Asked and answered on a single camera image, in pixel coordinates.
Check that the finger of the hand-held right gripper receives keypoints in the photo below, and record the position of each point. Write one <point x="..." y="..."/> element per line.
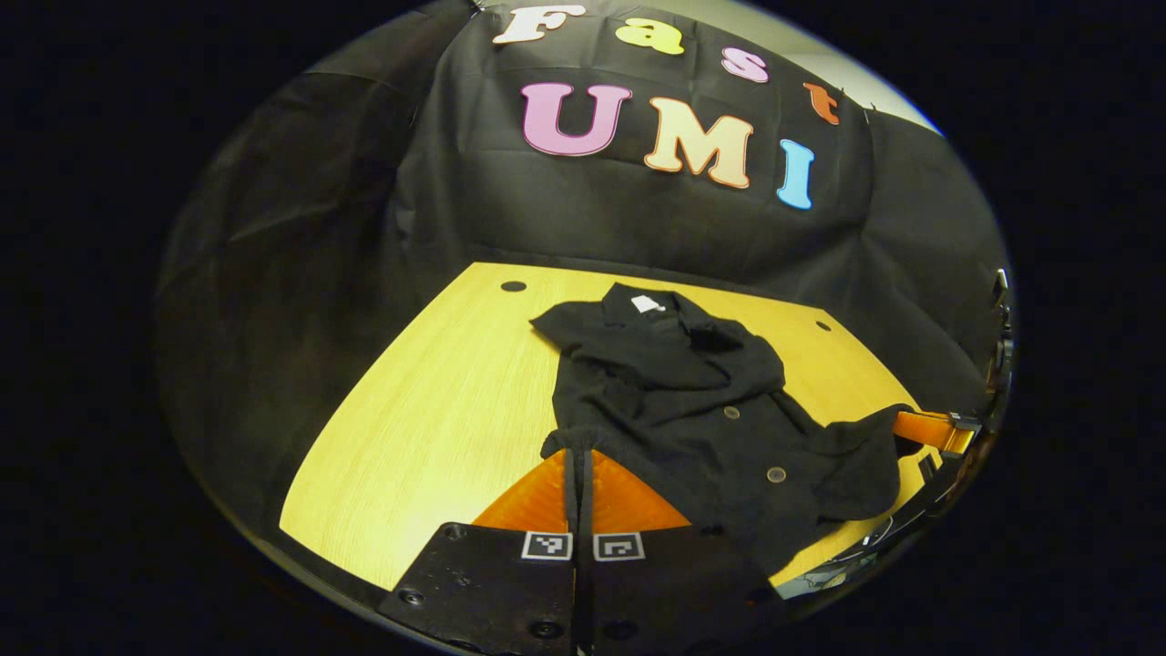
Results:
<point x="925" y="428"/>

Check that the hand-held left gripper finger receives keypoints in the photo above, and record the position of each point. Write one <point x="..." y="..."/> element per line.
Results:
<point x="587" y="497"/>
<point x="570" y="497"/>

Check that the black buttoned shirt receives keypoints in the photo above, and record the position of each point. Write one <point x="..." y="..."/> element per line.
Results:
<point x="674" y="401"/>

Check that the black backdrop cloth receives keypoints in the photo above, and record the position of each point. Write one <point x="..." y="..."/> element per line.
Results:
<point x="455" y="210"/>

